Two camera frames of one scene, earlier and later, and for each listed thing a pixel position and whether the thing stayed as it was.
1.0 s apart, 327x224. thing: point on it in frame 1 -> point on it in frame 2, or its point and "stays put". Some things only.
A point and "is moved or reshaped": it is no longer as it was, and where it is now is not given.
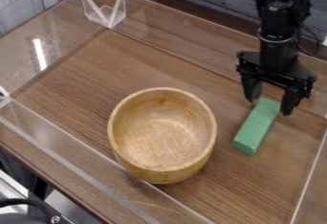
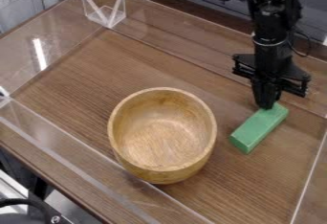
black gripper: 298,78 -> 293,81
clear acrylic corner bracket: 104,15 stays put
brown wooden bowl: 161,130 stays put
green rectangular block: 256,124 is moved or reshaped
